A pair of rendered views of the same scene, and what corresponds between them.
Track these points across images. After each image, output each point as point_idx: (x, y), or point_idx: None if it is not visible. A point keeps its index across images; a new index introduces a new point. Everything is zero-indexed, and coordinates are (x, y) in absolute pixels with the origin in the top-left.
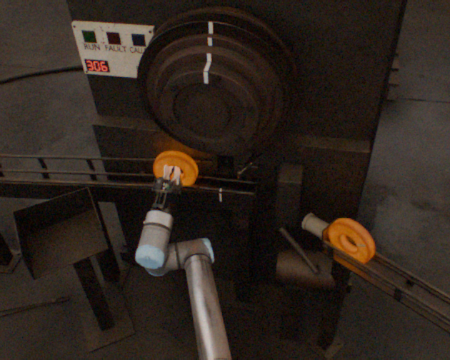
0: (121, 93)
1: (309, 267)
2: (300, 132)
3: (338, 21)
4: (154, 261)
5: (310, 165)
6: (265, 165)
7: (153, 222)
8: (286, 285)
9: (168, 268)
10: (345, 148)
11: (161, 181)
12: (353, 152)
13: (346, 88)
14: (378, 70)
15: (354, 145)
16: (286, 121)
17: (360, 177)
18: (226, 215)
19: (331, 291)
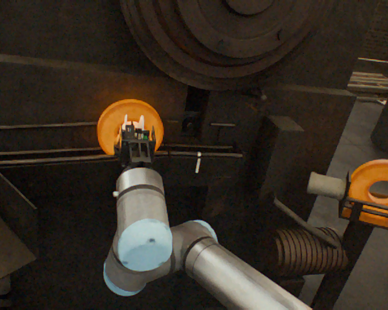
0: (46, 13)
1: (324, 241)
2: (280, 80)
3: None
4: (163, 247)
5: (293, 119)
6: (242, 123)
7: (141, 184)
8: (282, 280)
9: (156, 274)
10: (334, 92)
11: (132, 130)
12: (342, 97)
13: (343, 14)
14: None
15: (338, 91)
16: (315, 28)
17: (340, 132)
18: (174, 210)
19: (336, 274)
